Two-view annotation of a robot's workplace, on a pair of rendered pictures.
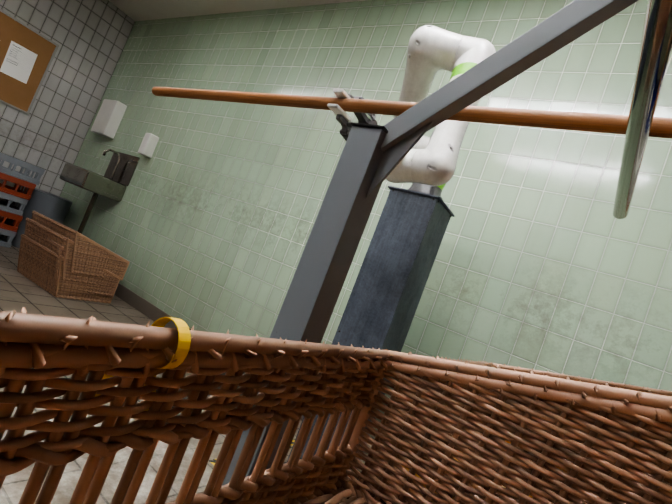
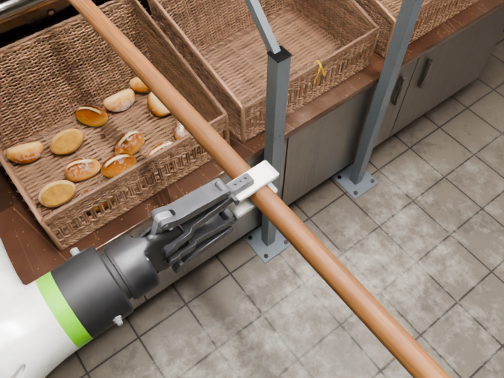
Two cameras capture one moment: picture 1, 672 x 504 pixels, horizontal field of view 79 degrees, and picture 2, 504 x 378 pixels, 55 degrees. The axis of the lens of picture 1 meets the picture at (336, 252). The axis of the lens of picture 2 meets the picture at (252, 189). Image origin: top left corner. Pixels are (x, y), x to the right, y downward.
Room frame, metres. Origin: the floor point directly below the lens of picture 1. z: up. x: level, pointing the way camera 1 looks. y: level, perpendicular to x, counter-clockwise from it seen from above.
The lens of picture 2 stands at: (1.30, 0.23, 1.72)
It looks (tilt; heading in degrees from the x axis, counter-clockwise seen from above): 57 degrees down; 199
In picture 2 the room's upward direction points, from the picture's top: straight up
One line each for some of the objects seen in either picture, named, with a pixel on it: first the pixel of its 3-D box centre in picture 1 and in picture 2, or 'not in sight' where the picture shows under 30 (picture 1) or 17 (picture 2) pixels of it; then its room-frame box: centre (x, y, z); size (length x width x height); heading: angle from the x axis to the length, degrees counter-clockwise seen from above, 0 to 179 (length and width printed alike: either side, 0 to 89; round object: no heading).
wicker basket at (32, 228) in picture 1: (72, 253); not in sight; (3.02, 1.79, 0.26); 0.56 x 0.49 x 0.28; 63
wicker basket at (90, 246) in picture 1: (78, 246); not in sight; (3.03, 1.77, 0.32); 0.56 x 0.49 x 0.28; 64
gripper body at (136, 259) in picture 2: not in sight; (150, 254); (1.10, 0.03, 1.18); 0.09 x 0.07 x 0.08; 146
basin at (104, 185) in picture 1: (88, 193); not in sight; (3.68, 2.25, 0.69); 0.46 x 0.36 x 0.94; 56
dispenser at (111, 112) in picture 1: (108, 118); not in sight; (4.06, 2.60, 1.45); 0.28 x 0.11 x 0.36; 56
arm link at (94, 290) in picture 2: not in sight; (94, 286); (1.16, -0.02, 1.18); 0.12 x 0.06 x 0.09; 56
